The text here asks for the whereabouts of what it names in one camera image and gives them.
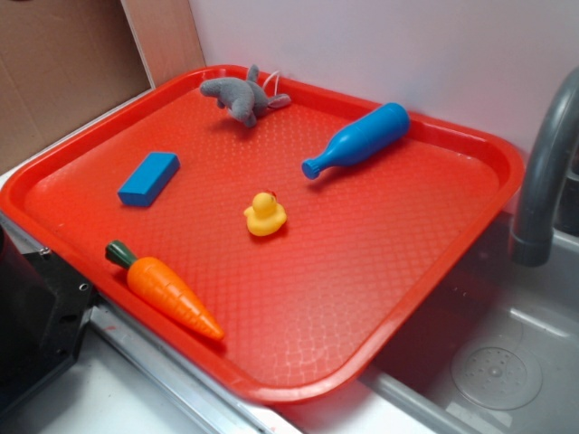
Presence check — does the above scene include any grey plush toy animal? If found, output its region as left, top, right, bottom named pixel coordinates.
left=200, top=64, right=291, bottom=128

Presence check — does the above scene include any grey toy faucet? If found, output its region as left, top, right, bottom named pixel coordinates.
left=508, top=69, right=578, bottom=267

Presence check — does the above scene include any grey toy sink basin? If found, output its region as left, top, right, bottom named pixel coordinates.
left=363, top=217, right=578, bottom=433

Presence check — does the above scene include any yellow rubber duck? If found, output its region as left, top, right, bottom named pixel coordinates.
left=243, top=192, right=288, bottom=237

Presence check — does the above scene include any blue rectangular block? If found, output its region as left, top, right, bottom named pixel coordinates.
left=118, top=152, right=180, bottom=207

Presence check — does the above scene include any red plastic tray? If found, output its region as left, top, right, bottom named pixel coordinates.
left=1, top=66, right=524, bottom=404

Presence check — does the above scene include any blue plastic bottle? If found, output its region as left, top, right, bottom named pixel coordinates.
left=301, top=102, right=411, bottom=180

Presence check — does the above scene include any orange toy carrot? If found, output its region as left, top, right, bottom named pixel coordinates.
left=105, top=240, right=224, bottom=341

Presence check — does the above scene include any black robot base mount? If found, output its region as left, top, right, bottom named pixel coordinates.
left=1, top=230, right=94, bottom=417

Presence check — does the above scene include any brown cardboard panel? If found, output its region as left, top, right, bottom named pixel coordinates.
left=1, top=1, right=204, bottom=173

